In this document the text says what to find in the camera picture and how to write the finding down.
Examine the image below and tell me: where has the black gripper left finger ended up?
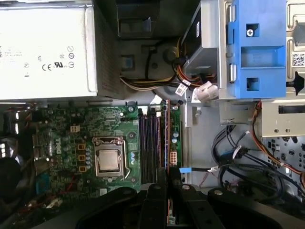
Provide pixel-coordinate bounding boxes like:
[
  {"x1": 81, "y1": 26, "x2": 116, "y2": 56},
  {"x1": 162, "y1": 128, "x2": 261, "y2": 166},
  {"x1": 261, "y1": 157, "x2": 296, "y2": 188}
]
[{"x1": 75, "y1": 167, "x2": 168, "y2": 229}]

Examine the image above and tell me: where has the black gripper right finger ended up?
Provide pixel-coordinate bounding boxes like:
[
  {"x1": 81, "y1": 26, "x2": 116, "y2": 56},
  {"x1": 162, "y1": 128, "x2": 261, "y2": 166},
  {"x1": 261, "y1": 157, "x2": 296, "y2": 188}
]
[{"x1": 169, "y1": 167, "x2": 305, "y2": 229}]

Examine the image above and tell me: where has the green RAM stick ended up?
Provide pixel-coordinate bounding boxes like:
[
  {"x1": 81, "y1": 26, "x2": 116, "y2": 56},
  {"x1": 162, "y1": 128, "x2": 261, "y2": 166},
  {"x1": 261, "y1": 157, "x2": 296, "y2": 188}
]
[
  {"x1": 160, "y1": 104, "x2": 168, "y2": 172},
  {"x1": 166, "y1": 99, "x2": 178, "y2": 226}
]

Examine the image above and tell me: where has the black RAM slot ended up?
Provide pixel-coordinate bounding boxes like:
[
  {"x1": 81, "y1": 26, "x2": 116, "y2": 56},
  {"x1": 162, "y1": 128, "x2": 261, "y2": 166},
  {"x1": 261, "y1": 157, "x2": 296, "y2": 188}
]
[
  {"x1": 152, "y1": 108, "x2": 161, "y2": 186},
  {"x1": 139, "y1": 108, "x2": 147, "y2": 186},
  {"x1": 145, "y1": 108, "x2": 153, "y2": 186}
]

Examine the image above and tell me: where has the metal socket cover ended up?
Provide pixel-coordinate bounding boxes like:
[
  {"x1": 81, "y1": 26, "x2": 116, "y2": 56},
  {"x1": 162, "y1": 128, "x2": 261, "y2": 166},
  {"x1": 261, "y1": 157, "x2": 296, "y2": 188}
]
[{"x1": 92, "y1": 136, "x2": 127, "y2": 178}]

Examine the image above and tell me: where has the silver CPU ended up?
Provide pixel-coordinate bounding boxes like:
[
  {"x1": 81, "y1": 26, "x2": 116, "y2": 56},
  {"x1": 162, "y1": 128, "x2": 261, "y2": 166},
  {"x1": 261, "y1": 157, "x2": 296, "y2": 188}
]
[{"x1": 98, "y1": 149, "x2": 120, "y2": 173}]

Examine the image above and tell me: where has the black PC case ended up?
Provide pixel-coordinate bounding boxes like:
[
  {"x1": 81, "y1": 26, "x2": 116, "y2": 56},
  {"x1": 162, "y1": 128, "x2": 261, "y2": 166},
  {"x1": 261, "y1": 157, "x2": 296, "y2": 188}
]
[{"x1": 0, "y1": 0, "x2": 305, "y2": 229}]

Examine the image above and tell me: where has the green motherboard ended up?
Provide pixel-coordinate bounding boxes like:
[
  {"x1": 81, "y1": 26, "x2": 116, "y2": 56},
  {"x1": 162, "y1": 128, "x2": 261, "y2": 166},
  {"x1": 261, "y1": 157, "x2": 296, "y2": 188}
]
[{"x1": 30, "y1": 100, "x2": 184, "y2": 206}]

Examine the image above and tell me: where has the white power connector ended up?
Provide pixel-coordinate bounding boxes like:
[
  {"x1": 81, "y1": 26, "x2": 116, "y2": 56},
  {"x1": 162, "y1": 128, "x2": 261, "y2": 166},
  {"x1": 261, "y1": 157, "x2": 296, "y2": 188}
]
[{"x1": 192, "y1": 80, "x2": 219, "y2": 103}]

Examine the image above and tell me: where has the black optical drive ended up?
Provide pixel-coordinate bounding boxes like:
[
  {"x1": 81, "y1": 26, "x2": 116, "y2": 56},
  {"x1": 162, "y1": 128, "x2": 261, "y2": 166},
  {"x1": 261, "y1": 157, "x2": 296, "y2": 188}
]
[{"x1": 181, "y1": 4, "x2": 203, "y2": 72}]

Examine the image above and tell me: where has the black fan shroud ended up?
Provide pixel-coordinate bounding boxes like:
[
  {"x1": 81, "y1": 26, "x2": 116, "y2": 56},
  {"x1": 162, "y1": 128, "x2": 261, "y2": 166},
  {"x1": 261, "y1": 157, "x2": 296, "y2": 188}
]
[{"x1": 116, "y1": 0, "x2": 159, "y2": 40}]

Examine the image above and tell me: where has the grey metal disk bay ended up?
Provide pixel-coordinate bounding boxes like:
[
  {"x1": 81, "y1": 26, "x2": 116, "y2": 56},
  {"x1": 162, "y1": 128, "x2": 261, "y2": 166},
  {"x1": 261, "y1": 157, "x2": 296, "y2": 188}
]
[{"x1": 200, "y1": 0, "x2": 305, "y2": 138}]

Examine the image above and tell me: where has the grey power supply unit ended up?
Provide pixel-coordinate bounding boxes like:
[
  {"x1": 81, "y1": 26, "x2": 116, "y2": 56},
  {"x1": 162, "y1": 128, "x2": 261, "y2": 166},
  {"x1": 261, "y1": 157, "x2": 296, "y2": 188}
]
[{"x1": 0, "y1": 0, "x2": 126, "y2": 101}]

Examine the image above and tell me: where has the black wire blue plug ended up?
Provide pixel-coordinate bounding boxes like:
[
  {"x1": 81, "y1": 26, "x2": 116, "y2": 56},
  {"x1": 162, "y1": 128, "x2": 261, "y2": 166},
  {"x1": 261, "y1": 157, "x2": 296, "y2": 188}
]
[{"x1": 179, "y1": 167, "x2": 221, "y2": 175}]

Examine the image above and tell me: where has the wire locking lever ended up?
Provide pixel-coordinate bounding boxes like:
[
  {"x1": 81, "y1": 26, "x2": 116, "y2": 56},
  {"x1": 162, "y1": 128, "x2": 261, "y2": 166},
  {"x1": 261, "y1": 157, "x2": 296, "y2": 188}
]
[{"x1": 121, "y1": 143, "x2": 132, "y2": 181}]

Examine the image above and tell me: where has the orange red wire bundle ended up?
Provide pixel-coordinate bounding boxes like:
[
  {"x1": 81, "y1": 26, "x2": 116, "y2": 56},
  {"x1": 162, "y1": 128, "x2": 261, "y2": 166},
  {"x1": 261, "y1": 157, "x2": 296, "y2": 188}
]
[{"x1": 252, "y1": 101, "x2": 305, "y2": 178}]

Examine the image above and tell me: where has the yellow black wire bundle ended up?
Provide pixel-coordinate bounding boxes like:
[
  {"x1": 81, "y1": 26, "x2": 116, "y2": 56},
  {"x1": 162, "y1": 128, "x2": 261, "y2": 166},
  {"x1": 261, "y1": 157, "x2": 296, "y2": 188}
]
[{"x1": 119, "y1": 35, "x2": 191, "y2": 93}]

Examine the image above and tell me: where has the blue plastic drive bracket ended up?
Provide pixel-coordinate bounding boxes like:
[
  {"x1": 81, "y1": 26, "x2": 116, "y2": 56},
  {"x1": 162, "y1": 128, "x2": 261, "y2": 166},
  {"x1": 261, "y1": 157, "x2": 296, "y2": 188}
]
[{"x1": 227, "y1": 0, "x2": 286, "y2": 99}]

